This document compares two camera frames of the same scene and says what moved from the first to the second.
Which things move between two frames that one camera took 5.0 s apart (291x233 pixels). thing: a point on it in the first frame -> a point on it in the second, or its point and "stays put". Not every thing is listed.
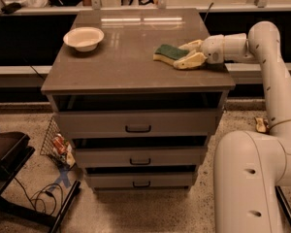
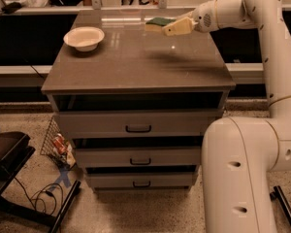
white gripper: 212,49 -> 204,20
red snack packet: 60,145 stays put
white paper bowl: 83,39 stays put
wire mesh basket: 57,146 stays put
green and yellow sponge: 168,53 -> 157,23
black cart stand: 9,152 stays put
